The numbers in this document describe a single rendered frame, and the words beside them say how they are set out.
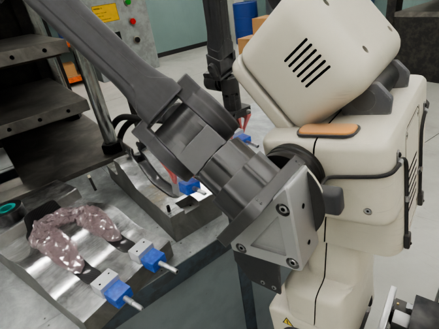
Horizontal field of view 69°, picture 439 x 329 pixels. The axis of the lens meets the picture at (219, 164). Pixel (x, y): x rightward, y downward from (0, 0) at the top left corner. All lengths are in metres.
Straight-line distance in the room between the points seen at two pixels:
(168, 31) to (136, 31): 6.57
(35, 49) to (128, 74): 1.08
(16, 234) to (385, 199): 0.91
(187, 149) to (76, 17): 0.20
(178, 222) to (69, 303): 0.31
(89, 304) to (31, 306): 0.20
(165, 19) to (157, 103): 7.80
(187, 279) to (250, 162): 0.69
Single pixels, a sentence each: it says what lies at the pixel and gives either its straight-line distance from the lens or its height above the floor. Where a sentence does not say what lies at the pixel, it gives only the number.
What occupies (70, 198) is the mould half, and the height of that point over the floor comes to 0.89.
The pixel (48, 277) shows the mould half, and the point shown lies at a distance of 0.87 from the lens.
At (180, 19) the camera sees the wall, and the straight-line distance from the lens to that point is 8.36.
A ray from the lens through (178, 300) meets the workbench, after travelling 1.03.
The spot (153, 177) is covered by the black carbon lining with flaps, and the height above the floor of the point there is 0.89.
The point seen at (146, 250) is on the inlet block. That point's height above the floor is 0.88.
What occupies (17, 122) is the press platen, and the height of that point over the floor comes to 1.03.
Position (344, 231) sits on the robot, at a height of 1.04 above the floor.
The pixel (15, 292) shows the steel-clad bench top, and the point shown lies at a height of 0.80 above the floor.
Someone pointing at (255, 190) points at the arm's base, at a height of 1.21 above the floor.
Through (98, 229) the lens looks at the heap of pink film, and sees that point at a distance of 0.90.
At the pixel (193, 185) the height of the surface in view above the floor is 0.97.
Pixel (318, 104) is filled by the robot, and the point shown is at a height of 1.26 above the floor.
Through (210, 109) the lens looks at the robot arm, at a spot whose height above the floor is 1.28.
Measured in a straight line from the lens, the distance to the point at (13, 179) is 1.56.
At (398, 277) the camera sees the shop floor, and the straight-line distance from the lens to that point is 1.93.
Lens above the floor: 1.41
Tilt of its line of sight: 30 degrees down
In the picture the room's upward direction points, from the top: 9 degrees counter-clockwise
